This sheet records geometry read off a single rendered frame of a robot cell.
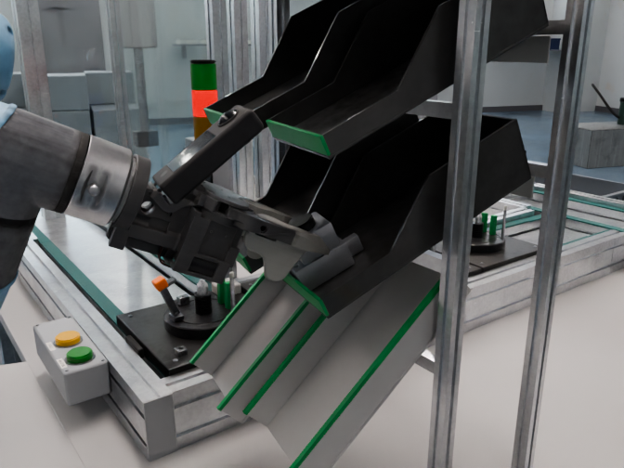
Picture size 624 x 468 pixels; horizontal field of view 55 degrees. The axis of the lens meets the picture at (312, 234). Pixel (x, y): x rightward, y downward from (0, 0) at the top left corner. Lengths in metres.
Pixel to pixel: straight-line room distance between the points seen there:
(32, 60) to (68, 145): 1.46
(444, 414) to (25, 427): 0.69
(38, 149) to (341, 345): 0.42
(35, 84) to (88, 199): 1.47
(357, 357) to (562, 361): 0.63
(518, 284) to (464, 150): 0.87
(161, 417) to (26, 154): 0.51
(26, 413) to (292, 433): 0.54
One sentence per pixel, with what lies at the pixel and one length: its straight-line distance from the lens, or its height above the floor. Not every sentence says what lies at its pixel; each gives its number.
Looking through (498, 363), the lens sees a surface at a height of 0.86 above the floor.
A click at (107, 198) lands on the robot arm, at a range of 0.55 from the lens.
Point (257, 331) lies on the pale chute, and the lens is 0.87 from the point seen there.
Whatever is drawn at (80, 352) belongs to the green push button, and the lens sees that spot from 1.06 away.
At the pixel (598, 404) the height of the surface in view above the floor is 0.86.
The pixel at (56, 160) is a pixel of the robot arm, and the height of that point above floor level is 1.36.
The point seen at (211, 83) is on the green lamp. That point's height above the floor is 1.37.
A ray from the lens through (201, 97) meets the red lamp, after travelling 1.20.
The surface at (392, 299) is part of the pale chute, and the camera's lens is 0.75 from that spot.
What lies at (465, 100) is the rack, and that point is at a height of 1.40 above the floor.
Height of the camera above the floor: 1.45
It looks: 18 degrees down
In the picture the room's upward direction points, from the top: straight up
